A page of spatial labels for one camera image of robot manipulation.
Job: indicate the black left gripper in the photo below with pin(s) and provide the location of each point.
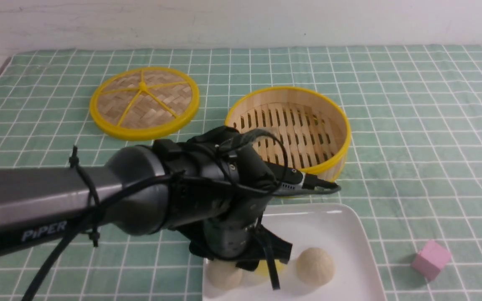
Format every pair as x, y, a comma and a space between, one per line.
244, 245

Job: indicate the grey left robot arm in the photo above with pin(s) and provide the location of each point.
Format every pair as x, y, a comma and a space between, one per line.
212, 188

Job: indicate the cream ridged steamed bun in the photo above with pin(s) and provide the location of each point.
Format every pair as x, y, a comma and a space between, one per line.
315, 267

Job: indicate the white square plate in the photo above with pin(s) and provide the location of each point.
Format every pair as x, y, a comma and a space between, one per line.
337, 229

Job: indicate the yellow-rimmed bamboo steamer basket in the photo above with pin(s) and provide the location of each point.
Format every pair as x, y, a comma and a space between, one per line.
311, 139

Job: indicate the yellow-rimmed bamboo steamer lid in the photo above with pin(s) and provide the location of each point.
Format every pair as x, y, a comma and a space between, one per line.
145, 104

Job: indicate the pink cube block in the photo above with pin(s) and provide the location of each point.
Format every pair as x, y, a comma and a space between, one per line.
431, 260

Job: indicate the green checkered tablecloth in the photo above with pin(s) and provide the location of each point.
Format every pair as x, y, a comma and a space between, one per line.
413, 170

